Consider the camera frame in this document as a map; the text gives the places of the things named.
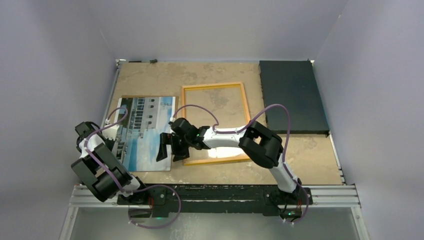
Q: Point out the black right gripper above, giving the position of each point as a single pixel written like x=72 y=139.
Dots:
x=168 y=139

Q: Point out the building and sky photo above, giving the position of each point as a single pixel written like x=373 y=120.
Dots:
x=139 y=135

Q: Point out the brown frame backing board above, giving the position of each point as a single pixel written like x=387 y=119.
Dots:
x=141 y=102

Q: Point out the clear frame glass pane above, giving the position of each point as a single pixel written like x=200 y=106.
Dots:
x=215 y=112

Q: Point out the yellow picture frame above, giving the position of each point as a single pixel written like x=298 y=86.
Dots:
x=246 y=106

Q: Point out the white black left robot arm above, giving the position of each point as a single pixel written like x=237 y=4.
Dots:
x=98 y=166

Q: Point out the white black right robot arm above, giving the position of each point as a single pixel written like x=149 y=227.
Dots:
x=260 y=144

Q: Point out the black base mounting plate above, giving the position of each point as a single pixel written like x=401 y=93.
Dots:
x=267 y=200

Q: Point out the dark green flat box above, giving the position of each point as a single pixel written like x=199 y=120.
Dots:
x=293 y=85

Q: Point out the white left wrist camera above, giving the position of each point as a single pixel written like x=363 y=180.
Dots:
x=109 y=127

